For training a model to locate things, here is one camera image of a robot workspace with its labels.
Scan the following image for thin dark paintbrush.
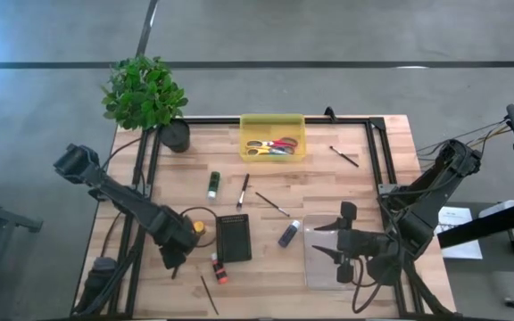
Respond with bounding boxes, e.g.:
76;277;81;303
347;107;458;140
199;275;220;316

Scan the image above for green paint tube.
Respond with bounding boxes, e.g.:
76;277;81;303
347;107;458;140
207;170;221;201

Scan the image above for blue scissors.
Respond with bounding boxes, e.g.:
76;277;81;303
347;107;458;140
268;145;296;157

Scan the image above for black tripod leg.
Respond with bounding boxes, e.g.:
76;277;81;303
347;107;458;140
0;190;44;234

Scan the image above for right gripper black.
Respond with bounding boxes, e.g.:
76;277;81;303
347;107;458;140
311;201;377;284

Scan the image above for green plant in black pot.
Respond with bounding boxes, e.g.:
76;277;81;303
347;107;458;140
101;54;192;154

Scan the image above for black slotted plastic basket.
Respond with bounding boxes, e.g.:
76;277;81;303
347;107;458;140
214;213;253;264

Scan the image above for white paper sheet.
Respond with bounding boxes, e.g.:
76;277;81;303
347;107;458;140
435;205;485;260

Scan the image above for white box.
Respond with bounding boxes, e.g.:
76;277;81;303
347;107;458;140
479;199;514;219

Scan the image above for orange paint tube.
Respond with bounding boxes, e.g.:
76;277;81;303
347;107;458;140
210;252;229;285

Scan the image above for clear plastic bin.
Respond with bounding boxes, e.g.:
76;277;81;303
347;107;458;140
302;213;360;292

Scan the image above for yellow scissors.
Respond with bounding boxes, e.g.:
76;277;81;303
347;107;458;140
245;145;294;157

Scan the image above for yellow translucent plastic bin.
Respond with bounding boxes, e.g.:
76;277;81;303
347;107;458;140
238;113;307;163

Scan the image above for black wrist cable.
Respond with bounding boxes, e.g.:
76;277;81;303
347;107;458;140
352;256;396;314
179;206;219;249

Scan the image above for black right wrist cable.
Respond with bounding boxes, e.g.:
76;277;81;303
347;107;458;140
352;256;396;314

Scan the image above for thin paintbrush silver ferrule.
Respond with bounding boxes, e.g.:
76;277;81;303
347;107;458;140
254;191;292;218

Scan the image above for purple paint bottle white cap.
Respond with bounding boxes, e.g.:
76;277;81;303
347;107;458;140
278;219;302;249

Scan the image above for red scissors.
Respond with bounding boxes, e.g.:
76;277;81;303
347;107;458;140
245;136;299;152

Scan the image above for brown-handled paintbrush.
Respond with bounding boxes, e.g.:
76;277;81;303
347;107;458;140
328;144;361;169

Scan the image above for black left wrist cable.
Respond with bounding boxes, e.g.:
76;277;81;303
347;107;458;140
179;206;219;249

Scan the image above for black-handled flat paintbrush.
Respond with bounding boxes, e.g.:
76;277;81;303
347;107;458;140
236;173;251;210

